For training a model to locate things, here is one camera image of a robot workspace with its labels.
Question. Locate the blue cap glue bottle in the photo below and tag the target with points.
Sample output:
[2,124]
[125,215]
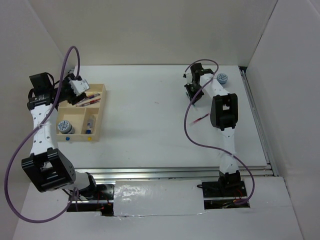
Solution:
[90,125]

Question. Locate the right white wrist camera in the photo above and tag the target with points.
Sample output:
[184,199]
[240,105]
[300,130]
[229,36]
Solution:
[188,76]

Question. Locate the aluminium front rail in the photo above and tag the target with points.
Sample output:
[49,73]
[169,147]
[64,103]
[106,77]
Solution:
[157,173]

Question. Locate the white foil cover sheet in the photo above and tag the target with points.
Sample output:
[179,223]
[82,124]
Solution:
[158,198]

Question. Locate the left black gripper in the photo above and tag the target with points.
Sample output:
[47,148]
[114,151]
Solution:
[75,99]

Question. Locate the blue pen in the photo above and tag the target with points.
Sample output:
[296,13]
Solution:
[85,99]

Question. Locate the red pen with clear barrel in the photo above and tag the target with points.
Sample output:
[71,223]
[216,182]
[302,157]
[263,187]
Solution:
[89,103]

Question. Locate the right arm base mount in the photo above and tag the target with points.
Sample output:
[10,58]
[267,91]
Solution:
[217,197]

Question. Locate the cream compartment organizer tray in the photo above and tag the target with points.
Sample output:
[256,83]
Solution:
[78,117]

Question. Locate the red pen with clip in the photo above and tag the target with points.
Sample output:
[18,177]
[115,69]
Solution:
[95,95]

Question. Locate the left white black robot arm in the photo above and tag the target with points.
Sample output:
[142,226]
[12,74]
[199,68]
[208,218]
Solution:
[47,167]

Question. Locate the blue white tape roll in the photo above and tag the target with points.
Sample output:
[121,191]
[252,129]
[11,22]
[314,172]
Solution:
[222,78]
[65,127]

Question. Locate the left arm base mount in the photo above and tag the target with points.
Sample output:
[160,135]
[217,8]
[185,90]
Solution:
[99,200]

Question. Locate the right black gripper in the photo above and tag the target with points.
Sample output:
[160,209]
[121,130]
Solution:
[187,86]

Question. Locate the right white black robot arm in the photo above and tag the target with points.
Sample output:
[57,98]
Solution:
[223,117]

